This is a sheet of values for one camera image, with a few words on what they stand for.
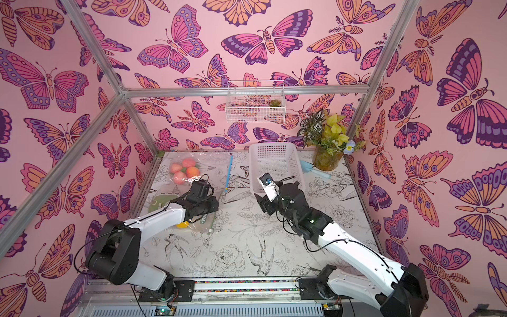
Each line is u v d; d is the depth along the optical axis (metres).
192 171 1.06
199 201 0.72
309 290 0.73
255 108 1.06
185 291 0.73
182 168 1.07
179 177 1.01
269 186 0.61
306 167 1.12
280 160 1.15
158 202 0.90
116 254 0.44
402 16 0.71
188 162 1.10
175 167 1.07
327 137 0.95
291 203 0.53
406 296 0.37
